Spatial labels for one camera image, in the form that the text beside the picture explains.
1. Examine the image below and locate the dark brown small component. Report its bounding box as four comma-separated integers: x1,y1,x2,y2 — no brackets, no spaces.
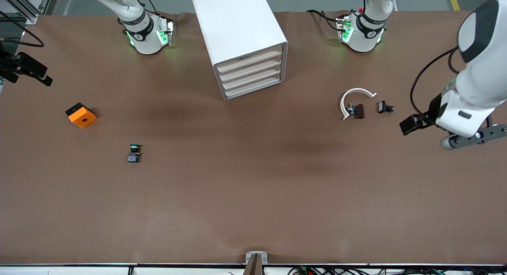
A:
347,103,365,120

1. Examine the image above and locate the black left base cable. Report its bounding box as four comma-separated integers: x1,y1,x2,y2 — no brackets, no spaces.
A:
306,9,343,32

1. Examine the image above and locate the aluminium frame profile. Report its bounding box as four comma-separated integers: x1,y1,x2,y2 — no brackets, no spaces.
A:
0,0,55,26

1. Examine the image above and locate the grey metal bracket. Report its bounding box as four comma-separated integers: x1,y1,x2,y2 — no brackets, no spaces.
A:
245,251,268,265

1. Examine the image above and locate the brown camera post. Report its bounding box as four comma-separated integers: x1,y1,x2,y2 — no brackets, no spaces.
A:
242,254,264,275

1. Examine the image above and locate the green push button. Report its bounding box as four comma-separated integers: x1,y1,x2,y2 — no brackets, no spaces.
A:
127,143,142,164

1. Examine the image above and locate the brown table mat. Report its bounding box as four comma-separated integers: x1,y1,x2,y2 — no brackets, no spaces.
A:
0,10,507,265

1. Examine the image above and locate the orange button enclosure box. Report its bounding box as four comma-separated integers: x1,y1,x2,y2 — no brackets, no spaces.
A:
65,102,98,129

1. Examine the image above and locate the black base cable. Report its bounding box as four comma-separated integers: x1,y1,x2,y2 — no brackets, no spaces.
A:
133,0,159,16
306,9,343,32

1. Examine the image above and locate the black right base cable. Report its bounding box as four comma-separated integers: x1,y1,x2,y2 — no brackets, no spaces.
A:
133,0,159,16

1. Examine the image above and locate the white curved plastic piece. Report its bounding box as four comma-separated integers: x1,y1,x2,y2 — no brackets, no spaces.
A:
340,88,377,121

